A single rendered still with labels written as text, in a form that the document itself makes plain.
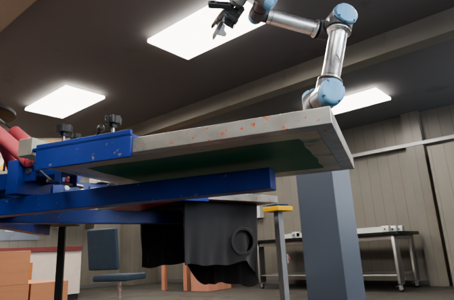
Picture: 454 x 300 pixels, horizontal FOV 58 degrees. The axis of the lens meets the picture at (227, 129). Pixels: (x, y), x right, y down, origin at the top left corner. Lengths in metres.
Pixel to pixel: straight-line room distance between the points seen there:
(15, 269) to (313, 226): 3.62
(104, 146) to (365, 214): 7.60
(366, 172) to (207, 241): 6.62
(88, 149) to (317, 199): 1.08
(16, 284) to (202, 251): 3.12
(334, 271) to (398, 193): 6.46
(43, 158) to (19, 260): 3.75
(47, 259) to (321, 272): 6.79
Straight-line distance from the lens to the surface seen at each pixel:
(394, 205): 8.25
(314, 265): 1.88
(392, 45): 5.00
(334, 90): 1.87
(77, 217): 1.98
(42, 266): 8.20
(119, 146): 1.05
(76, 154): 1.13
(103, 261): 5.37
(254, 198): 2.20
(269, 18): 2.13
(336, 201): 1.83
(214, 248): 2.11
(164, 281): 9.22
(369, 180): 8.44
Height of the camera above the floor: 0.71
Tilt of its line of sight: 16 degrees up
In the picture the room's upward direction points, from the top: 3 degrees counter-clockwise
